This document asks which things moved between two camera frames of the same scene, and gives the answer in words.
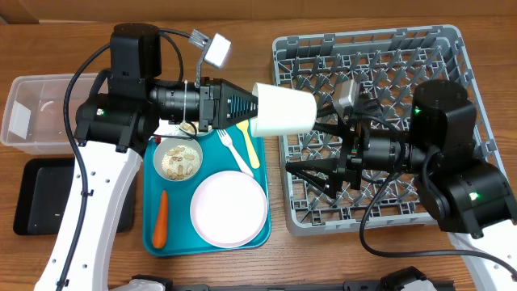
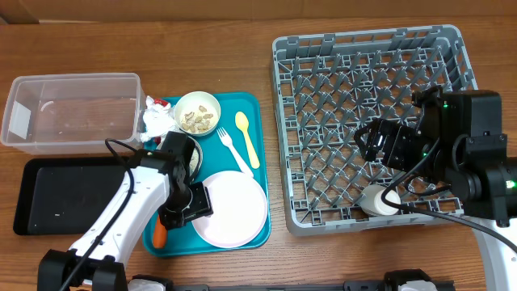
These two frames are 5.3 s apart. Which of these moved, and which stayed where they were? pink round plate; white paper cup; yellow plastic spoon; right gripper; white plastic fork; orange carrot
Moved: white paper cup; right gripper
Stayed: yellow plastic spoon; white plastic fork; pink round plate; orange carrot
